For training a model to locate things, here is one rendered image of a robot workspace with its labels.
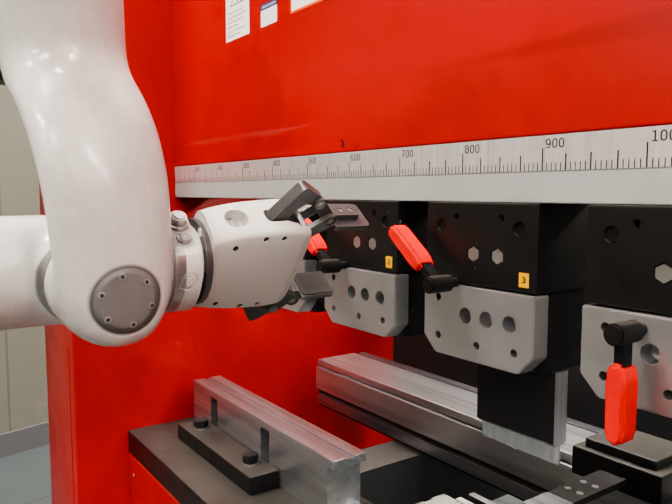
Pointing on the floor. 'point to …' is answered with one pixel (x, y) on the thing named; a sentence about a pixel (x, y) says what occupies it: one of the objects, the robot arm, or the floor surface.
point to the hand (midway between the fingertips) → (336, 252)
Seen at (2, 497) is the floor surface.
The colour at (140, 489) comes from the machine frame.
